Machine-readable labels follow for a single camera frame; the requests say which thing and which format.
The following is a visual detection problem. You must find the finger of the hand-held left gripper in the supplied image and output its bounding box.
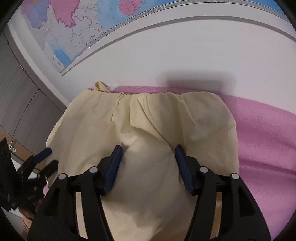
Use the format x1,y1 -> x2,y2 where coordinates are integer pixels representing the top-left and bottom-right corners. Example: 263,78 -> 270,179
20,148 -> 52,173
28,160 -> 59,186

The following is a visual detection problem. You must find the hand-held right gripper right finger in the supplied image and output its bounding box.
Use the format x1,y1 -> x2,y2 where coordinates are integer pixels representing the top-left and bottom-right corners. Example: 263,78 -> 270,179
174,144 -> 271,241

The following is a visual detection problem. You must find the person's left hand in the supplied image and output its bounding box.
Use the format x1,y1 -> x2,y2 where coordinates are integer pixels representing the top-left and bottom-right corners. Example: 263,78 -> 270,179
20,205 -> 35,239

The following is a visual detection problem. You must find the colourful wall map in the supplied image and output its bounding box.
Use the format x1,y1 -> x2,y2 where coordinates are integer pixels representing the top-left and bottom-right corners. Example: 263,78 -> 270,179
22,0 -> 289,76

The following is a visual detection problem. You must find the pink blanket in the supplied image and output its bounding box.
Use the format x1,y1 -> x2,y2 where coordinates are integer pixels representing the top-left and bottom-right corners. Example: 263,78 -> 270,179
88,86 -> 296,239

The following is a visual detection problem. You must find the cream garment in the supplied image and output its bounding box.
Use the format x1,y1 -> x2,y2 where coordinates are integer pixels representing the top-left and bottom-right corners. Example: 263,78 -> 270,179
45,81 -> 240,241

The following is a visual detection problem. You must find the grey wardrobe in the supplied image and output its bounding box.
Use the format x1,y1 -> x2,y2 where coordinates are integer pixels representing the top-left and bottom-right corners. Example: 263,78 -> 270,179
0,25 -> 67,163

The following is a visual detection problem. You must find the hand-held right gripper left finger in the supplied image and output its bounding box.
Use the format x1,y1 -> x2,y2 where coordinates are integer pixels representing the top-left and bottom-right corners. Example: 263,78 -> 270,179
27,144 -> 123,241

